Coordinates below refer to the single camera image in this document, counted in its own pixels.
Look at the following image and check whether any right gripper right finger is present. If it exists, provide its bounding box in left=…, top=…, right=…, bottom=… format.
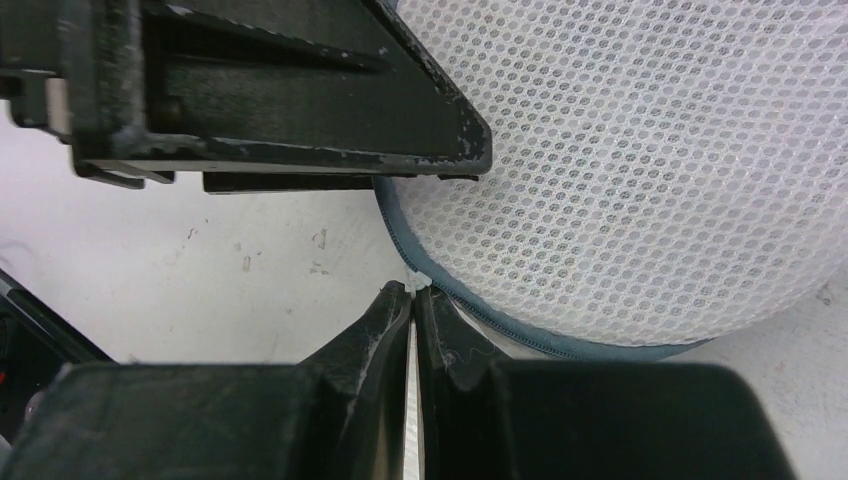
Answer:
left=414, top=288, right=794, bottom=479

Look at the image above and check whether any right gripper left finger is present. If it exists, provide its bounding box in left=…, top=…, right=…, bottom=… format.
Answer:
left=1, top=281, right=412, bottom=479

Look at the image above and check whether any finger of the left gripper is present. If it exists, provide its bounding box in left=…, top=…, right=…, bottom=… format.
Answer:
left=1, top=1, right=493, bottom=189
left=202, top=172, right=480, bottom=195

